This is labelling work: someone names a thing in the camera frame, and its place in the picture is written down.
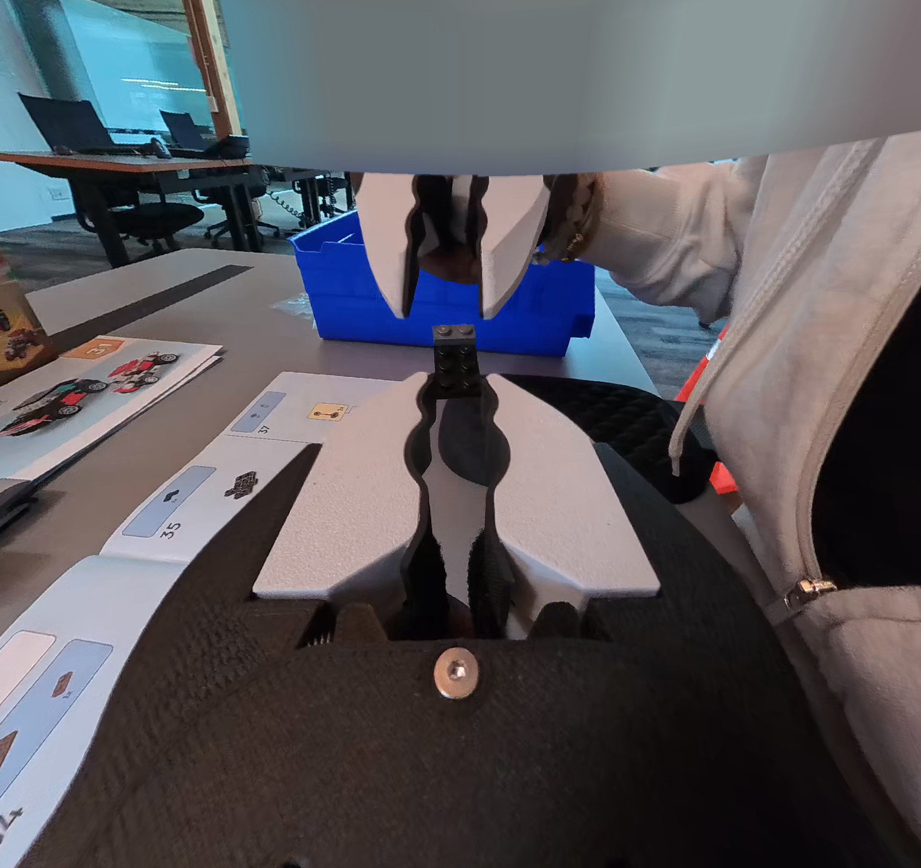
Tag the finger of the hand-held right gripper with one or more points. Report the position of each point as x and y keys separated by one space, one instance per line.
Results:
x=514 y=235
x=381 y=235

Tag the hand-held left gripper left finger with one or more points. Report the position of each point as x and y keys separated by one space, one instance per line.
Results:
x=345 y=515

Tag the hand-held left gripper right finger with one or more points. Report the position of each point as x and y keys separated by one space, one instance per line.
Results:
x=568 y=515

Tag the blue plastic bin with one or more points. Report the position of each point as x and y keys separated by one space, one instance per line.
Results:
x=446 y=328

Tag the black lego plate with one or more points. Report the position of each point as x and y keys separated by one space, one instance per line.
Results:
x=457 y=371

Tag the open lego instruction booklet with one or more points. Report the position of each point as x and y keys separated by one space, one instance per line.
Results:
x=108 y=594

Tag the closed lego instruction booklet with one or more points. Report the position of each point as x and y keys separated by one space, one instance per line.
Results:
x=93 y=393

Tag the lego set cardboard box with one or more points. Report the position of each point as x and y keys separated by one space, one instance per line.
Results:
x=21 y=336

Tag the person's right hand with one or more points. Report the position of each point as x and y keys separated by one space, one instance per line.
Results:
x=453 y=260

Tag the clear plastic scrap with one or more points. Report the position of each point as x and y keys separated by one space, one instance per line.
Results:
x=295 y=305

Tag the black quilted case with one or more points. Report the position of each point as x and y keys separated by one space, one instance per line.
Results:
x=619 y=415

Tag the red object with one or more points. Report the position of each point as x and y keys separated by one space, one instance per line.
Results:
x=719 y=479

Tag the black computer monitor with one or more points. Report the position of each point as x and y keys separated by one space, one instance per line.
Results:
x=65 y=123
x=187 y=133

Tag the black office chair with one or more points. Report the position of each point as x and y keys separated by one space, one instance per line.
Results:
x=155 y=220

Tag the wooden column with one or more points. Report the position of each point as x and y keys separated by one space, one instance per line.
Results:
x=212 y=41

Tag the long wooden office desk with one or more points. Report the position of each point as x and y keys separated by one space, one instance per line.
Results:
x=108 y=163

